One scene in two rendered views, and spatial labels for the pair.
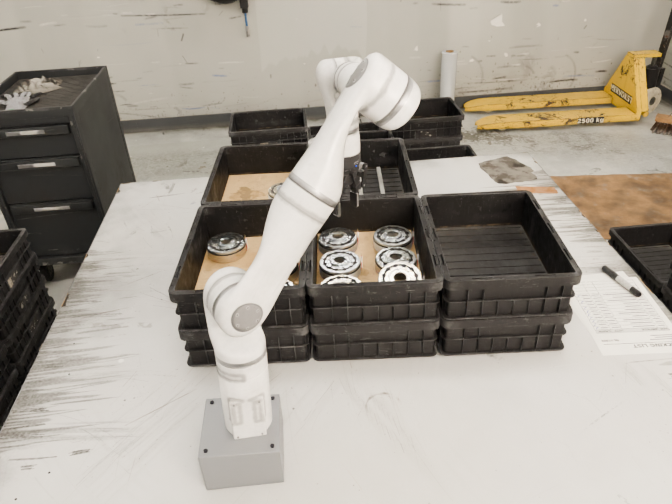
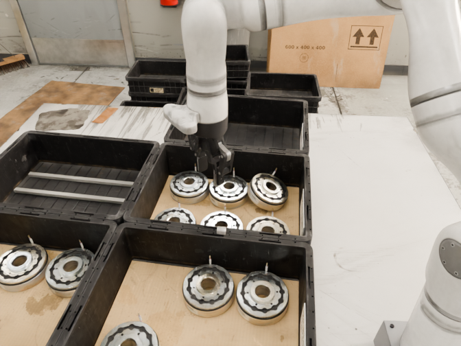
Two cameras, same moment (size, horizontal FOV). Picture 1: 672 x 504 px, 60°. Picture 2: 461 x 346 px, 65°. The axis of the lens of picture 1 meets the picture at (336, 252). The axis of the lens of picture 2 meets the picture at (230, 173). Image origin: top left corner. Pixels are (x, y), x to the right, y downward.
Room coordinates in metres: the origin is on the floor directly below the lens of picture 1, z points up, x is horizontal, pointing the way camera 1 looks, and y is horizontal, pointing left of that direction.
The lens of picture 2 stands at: (1.10, 0.56, 1.49)
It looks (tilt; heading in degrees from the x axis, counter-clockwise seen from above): 39 degrees down; 278
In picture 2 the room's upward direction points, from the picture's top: straight up
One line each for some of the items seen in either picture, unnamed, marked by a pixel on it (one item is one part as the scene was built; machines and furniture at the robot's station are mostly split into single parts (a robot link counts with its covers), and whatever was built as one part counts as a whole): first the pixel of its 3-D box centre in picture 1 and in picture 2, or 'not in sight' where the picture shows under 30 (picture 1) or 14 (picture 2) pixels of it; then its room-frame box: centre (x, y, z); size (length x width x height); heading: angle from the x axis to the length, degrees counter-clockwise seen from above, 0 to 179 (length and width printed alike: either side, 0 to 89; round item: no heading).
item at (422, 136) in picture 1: (419, 148); not in sight; (2.97, -0.48, 0.37); 0.40 x 0.30 x 0.45; 94
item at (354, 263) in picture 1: (339, 262); (221, 227); (1.20, -0.01, 0.86); 0.10 x 0.10 x 0.01
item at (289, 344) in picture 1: (254, 296); not in sight; (1.20, 0.22, 0.76); 0.40 x 0.30 x 0.12; 179
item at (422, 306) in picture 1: (369, 257); (225, 202); (1.20, -0.08, 0.87); 0.40 x 0.30 x 0.11; 179
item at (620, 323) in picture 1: (619, 310); not in sight; (1.14, -0.72, 0.70); 0.33 x 0.23 x 0.01; 3
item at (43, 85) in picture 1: (39, 83); not in sight; (2.78, 1.36, 0.88); 0.29 x 0.22 x 0.03; 3
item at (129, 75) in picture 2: not in sight; (162, 92); (1.89, -1.70, 0.31); 0.40 x 0.30 x 0.34; 4
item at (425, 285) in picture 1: (369, 240); (225, 187); (1.20, -0.08, 0.92); 0.40 x 0.30 x 0.02; 179
